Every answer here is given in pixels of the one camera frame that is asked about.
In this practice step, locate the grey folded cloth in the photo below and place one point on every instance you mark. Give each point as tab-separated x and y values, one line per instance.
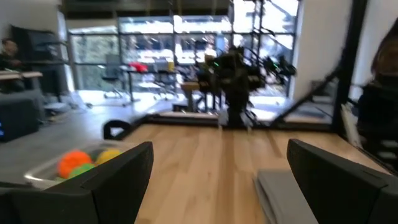
280	196

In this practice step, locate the yellow toy lemon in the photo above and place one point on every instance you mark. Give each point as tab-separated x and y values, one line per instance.
107	155

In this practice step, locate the dark grey cabinet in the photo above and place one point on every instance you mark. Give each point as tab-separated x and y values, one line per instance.
18	115

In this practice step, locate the orange toy tangerine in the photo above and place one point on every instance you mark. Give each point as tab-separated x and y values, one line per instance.
73	161

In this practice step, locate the wooden desk top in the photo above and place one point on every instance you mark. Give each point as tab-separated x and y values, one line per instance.
20	74

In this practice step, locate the wooden side table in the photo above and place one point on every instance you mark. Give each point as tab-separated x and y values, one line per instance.
190	88

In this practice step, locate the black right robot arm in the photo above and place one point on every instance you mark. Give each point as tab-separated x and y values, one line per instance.
236	77

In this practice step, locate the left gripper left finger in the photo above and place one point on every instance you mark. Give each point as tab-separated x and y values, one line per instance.
102	193

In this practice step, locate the clear plastic tupperware container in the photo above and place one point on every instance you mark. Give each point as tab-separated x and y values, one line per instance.
40	177

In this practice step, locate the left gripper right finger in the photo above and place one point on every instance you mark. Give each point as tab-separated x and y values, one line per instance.
339	189

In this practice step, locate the grey office chair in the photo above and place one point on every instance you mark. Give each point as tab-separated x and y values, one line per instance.
112	71

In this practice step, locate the black office desk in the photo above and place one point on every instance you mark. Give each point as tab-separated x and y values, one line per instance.
149	73

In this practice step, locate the person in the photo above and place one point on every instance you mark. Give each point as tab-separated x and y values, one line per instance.
382	93
9	56

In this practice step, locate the light green ridged toy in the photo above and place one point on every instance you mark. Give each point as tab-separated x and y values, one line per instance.
80	170

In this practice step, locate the red object on desk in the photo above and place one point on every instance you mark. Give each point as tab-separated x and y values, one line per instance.
138	67

